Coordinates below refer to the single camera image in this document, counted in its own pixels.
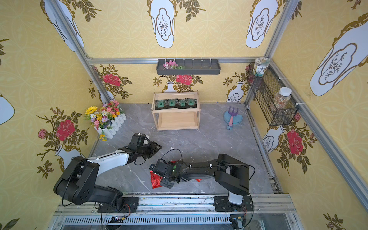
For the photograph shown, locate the wooden two-tier shelf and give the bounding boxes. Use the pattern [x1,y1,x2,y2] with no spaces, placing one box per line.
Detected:
[151,91,201,131]

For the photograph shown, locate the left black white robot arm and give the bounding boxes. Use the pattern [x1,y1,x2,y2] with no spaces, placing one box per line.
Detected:
[53,133,162,211]

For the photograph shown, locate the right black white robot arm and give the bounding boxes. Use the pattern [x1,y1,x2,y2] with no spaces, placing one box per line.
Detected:
[150,153,252,205]

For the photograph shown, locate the flower bouquet white fence pot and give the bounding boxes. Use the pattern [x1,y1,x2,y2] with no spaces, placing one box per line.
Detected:
[85,100,127,141]

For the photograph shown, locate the small circuit board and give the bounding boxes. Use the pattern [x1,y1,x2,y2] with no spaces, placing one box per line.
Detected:
[110,216,126,224]

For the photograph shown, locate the purple pink toy rake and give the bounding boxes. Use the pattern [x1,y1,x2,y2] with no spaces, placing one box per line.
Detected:
[227,106,239,130]

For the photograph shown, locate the blue dustpan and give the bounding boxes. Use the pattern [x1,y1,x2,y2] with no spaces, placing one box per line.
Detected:
[223,111,243,126]

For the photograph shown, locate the pink flowers in tray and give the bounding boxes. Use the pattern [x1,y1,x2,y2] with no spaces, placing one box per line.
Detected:
[163,60,184,70]

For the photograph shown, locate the glass jar white lid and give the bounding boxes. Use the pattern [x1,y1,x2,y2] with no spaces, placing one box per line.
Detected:
[270,87,292,112]

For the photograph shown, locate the patterned tin jar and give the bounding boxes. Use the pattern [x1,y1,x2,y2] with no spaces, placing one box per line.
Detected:
[253,57,270,77]

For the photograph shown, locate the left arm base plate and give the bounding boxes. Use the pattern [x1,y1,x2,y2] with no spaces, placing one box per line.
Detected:
[97,196,139,214]

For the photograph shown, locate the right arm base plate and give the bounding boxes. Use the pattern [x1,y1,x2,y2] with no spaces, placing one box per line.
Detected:
[214,196,254,212]

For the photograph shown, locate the grey wall tray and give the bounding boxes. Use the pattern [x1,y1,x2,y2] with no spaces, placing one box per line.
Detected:
[156,58,221,75]

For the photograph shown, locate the aluminium rail frame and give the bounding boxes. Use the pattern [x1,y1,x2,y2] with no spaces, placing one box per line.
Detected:
[49,194,303,230]

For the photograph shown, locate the black wire wall basket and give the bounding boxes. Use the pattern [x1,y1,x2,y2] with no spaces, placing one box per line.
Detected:
[251,67,299,126]

